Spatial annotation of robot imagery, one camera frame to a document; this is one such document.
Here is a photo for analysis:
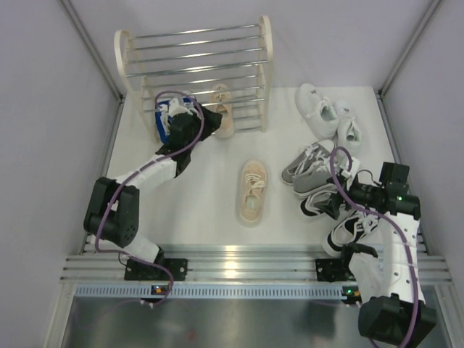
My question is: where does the beige lace sneaker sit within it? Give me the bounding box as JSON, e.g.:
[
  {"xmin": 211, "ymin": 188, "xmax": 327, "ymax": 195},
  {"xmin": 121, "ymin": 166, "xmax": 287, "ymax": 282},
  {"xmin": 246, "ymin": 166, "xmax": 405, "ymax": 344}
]
[
  {"xmin": 239, "ymin": 159, "xmax": 268, "ymax": 225},
  {"xmin": 210, "ymin": 83, "xmax": 235, "ymax": 138}
]

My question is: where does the blue canvas sneaker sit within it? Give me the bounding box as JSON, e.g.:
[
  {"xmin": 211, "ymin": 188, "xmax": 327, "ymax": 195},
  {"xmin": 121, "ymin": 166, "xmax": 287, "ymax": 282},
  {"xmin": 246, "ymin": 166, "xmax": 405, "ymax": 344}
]
[
  {"xmin": 154, "ymin": 99, "xmax": 172, "ymax": 144},
  {"xmin": 182, "ymin": 90, "xmax": 196, "ymax": 108}
]

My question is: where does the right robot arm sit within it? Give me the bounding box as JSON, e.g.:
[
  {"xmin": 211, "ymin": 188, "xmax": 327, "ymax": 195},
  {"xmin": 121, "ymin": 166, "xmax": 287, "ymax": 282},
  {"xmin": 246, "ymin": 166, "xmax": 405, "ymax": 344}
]
[{"xmin": 319, "ymin": 159, "xmax": 436, "ymax": 347}]

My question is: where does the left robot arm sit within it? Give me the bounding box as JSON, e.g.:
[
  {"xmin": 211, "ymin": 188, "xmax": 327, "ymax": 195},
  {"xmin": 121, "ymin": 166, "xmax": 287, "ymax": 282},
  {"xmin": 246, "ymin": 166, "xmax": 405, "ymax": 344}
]
[{"xmin": 83, "ymin": 107, "xmax": 223, "ymax": 280}]

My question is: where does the cream and chrome shoe rack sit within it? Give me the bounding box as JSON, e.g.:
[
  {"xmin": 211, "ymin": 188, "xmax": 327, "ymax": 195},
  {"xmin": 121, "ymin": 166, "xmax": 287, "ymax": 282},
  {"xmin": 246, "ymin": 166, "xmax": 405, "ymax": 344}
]
[{"xmin": 114, "ymin": 15, "xmax": 274, "ymax": 143}]

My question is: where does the black white sneaker upper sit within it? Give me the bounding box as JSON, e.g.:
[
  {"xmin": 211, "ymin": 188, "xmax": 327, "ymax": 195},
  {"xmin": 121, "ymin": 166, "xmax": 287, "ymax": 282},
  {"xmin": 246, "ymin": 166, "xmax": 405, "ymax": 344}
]
[{"xmin": 299, "ymin": 188, "xmax": 367, "ymax": 221}]

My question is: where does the black white sneaker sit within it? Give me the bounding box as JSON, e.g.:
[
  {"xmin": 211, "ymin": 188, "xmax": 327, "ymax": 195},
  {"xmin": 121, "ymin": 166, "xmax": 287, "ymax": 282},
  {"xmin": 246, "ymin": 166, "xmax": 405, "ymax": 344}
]
[
  {"xmin": 321, "ymin": 210, "xmax": 379, "ymax": 257},
  {"xmin": 299, "ymin": 188, "xmax": 367, "ymax": 221}
]

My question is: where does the black white sneaker lower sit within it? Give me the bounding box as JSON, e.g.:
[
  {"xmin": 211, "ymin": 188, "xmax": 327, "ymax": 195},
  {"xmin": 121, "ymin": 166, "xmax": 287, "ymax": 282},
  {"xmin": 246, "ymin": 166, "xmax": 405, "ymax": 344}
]
[{"xmin": 321, "ymin": 210, "xmax": 379, "ymax": 257}]

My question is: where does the grey canvas sneaker front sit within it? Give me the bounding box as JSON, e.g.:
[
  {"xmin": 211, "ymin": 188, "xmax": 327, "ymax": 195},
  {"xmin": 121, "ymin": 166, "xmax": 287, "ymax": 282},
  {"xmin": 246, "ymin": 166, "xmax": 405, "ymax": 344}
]
[{"xmin": 292, "ymin": 155, "xmax": 354, "ymax": 198}]

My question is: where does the grey canvas sneaker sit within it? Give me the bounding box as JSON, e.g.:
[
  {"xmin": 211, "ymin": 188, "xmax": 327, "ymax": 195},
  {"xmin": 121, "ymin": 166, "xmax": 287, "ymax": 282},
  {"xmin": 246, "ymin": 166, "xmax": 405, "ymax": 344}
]
[
  {"xmin": 292, "ymin": 155, "xmax": 354, "ymax": 198},
  {"xmin": 281, "ymin": 139, "xmax": 335, "ymax": 184}
]

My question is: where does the grey canvas sneaker back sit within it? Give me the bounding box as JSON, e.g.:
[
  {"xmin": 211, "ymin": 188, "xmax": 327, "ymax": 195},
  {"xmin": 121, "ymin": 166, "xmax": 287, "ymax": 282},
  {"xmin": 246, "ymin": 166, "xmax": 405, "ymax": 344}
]
[{"xmin": 281, "ymin": 139, "xmax": 335, "ymax": 184}]

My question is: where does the white sneaker right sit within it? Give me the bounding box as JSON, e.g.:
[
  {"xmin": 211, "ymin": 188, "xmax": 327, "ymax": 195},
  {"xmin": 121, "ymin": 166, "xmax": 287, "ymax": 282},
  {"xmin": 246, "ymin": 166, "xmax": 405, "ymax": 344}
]
[{"xmin": 333, "ymin": 100, "xmax": 363, "ymax": 156}]

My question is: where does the white sneaker left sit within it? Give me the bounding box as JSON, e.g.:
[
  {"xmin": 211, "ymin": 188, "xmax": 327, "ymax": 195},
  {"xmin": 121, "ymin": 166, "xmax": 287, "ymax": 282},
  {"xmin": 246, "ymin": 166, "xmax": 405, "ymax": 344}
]
[{"xmin": 295, "ymin": 83, "xmax": 339, "ymax": 139}]

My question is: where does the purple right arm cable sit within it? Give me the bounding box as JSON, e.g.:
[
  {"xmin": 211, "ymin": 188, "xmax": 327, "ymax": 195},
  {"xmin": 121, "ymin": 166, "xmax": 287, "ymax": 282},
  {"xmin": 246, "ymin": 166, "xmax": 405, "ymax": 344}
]
[{"xmin": 331, "ymin": 146, "xmax": 421, "ymax": 347}]

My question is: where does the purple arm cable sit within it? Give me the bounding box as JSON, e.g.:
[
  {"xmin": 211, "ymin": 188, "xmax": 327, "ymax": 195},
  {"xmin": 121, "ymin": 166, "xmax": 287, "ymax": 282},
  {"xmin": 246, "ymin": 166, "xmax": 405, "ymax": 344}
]
[
  {"xmin": 331, "ymin": 146, "xmax": 421, "ymax": 347},
  {"xmin": 94, "ymin": 90, "xmax": 206, "ymax": 309}
]

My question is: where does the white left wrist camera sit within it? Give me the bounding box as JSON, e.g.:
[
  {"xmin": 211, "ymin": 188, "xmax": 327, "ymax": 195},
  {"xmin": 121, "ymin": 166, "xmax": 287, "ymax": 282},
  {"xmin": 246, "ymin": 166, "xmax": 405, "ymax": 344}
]
[{"xmin": 167, "ymin": 97, "xmax": 192, "ymax": 117}]

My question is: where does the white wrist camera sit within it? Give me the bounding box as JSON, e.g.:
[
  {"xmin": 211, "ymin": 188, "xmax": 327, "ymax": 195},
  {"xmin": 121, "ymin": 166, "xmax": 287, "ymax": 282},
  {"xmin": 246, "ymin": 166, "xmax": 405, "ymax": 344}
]
[
  {"xmin": 167, "ymin": 97, "xmax": 192, "ymax": 117},
  {"xmin": 337, "ymin": 157, "xmax": 361, "ymax": 180}
]

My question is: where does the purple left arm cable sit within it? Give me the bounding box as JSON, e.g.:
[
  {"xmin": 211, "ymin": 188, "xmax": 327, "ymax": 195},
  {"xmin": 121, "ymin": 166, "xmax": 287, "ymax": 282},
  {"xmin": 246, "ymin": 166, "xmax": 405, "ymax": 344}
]
[{"xmin": 94, "ymin": 90, "xmax": 206, "ymax": 309}]

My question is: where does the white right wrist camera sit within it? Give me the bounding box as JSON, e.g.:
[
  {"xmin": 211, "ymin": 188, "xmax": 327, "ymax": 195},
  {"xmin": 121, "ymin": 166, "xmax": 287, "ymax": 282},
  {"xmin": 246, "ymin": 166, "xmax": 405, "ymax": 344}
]
[{"xmin": 337, "ymin": 157, "xmax": 361, "ymax": 180}]

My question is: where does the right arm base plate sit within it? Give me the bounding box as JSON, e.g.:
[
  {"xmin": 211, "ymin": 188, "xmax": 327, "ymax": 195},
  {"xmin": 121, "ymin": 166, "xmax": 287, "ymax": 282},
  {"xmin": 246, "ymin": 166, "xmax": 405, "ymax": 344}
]
[{"xmin": 315, "ymin": 258, "xmax": 355, "ymax": 283}]

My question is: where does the aluminium mounting rail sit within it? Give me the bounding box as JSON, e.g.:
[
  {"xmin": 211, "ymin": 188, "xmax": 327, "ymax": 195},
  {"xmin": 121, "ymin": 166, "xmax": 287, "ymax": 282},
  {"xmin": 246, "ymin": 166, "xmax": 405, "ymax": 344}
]
[{"xmin": 59, "ymin": 243, "xmax": 454, "ymax": 283}]

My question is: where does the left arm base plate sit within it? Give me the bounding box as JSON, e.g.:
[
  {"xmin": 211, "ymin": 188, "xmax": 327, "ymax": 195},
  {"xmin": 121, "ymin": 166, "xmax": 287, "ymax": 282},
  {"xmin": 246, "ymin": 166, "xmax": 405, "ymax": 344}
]
[{"xmin": 124, "ymin": 258, "xmax": 188, "ymax": 281}]

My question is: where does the perforated cable duct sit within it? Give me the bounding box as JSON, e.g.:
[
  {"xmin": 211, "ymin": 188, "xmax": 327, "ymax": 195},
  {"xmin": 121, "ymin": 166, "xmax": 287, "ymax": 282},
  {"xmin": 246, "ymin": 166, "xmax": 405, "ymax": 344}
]
[{"xmin": 75, "ymin": 283, "xmax": 360, "ymax": 300}]

